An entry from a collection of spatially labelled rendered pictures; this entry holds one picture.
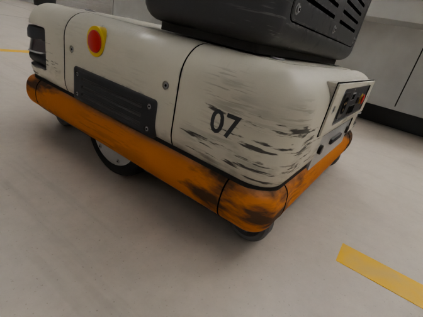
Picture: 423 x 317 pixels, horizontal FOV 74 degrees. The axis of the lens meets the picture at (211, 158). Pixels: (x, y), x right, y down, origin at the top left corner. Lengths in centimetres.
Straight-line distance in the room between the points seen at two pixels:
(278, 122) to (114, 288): 28
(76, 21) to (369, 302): 67
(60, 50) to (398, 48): 169
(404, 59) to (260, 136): 162
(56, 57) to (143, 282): 48
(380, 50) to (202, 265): 170
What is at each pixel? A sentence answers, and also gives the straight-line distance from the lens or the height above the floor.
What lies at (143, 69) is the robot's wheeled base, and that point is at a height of 22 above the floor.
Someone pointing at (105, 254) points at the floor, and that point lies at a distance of 43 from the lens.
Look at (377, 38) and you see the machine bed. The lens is 194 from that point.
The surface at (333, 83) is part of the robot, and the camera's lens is 45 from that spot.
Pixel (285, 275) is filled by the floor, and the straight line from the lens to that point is 46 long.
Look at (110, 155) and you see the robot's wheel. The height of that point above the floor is 4.
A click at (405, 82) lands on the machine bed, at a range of 193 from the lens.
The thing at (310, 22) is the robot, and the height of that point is 34.
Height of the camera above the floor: 30
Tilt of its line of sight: 24 degrees down
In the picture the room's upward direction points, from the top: 13 degrees clockwise
